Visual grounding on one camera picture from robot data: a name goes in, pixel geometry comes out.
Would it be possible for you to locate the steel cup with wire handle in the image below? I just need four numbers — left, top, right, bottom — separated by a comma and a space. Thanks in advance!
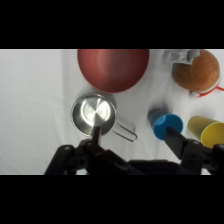
69, 93, 139, 143

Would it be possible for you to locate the pink bowl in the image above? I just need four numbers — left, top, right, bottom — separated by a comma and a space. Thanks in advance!
77, 49, 150, 94

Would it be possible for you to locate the white paper tag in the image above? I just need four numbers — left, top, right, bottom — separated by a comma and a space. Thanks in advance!
163, 49, 200, 65

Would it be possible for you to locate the brown plush toy red base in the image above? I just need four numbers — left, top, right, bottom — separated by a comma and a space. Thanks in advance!
171, 49, 224, 99

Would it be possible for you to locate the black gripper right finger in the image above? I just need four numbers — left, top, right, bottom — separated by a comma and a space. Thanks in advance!
165, 126, 188, 161

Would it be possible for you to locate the blue plastic cup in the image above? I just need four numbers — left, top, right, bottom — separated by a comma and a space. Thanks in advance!
147, 108, 185, 142

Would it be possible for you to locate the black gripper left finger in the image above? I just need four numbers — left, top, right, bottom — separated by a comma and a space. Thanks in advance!
89, 125, 102, 148

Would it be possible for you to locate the yellow plastic cup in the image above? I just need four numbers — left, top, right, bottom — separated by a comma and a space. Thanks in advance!
186, 115, 224, 150

